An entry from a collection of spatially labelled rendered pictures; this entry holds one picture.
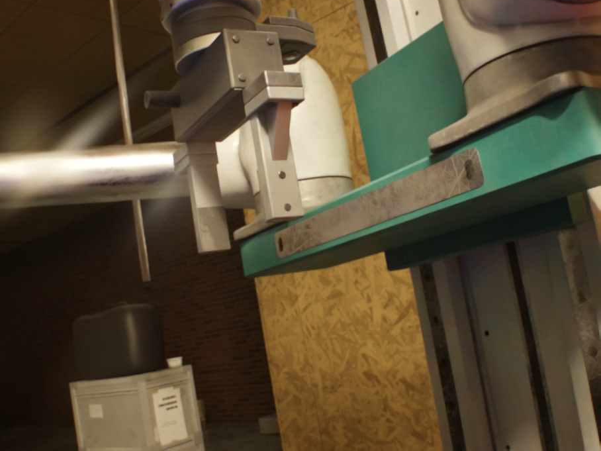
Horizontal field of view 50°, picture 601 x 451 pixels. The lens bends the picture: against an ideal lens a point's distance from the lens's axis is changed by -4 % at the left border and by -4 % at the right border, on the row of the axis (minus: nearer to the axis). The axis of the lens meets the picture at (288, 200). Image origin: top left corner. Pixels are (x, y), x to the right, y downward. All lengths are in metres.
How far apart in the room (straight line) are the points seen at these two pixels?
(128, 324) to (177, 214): 5.27
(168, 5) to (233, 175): 0.61
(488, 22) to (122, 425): 3.43
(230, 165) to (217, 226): 0.56
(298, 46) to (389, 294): 2.44
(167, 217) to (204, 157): 8.52
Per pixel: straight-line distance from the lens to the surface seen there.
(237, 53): 0.52
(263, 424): 7.13
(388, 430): 3.11
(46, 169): 1.20
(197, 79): 0.57
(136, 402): 3.73
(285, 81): 0.48
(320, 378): 3.29
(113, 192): 1.20
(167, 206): 9.14
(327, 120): 1.00
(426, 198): 0.69
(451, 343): 0.98
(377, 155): 1.01
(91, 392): 3.99
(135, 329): 3.80
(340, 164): 0.99
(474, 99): 0.64
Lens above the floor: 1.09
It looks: 10 degrees up
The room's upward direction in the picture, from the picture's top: 10 degrees counter-clockwise
